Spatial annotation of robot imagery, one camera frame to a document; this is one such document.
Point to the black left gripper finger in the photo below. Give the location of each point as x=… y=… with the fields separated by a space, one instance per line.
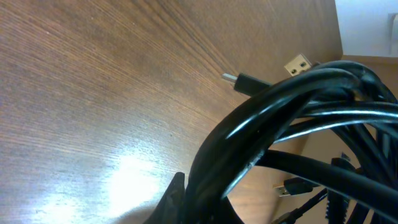
x=167 y=210

